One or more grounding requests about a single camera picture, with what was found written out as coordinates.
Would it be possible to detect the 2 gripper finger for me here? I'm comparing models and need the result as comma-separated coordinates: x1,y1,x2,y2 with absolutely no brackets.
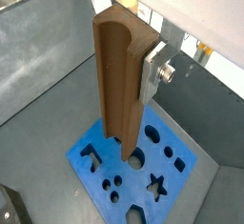
139,19,185,105

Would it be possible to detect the brown arch block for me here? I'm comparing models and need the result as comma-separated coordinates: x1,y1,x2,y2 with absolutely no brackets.
92,4,158,160

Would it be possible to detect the blue shape sorter board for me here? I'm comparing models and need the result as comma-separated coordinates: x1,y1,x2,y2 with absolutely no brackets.
67,106,197,224

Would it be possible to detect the black angled holder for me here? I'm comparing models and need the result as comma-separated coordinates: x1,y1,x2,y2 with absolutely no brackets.
0,183,32,224

